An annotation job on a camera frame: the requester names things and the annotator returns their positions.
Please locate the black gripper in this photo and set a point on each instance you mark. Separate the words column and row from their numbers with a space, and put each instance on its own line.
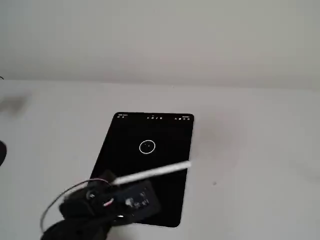
column 136, row 198

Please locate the white stylus pen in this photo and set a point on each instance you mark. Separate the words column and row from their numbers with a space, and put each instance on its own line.
column 155, row 171

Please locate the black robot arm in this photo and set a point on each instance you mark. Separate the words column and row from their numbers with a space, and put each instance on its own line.
column 75, row 230

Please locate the black screen tablet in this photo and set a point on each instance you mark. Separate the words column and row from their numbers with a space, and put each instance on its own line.
column 150, row 130

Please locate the black round object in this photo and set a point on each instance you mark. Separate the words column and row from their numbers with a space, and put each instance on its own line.
column 2, row 153

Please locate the black camera circuit board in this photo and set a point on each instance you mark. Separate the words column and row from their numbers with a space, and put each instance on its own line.
column 140, row 197

